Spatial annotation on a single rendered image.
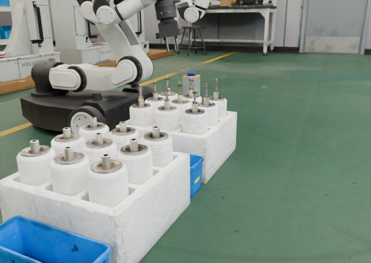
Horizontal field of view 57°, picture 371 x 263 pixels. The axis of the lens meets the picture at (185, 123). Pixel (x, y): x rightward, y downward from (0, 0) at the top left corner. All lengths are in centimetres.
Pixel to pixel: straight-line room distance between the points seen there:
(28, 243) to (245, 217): 61
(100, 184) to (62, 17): 336
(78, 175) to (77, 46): 317
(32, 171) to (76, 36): 310
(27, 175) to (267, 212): 71
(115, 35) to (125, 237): 112
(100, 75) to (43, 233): 107
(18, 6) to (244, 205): 302
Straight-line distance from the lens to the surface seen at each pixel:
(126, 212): 81
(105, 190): 82
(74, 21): 397
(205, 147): 122
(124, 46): 172
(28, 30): 365
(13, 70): 331
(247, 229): 105
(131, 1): 154
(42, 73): 206
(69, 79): 190
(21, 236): 100
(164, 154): 100
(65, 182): 89
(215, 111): 136
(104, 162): 83
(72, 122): 169
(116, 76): 171
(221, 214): 111
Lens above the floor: 59
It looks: 17 degrees down
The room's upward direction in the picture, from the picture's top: straight up
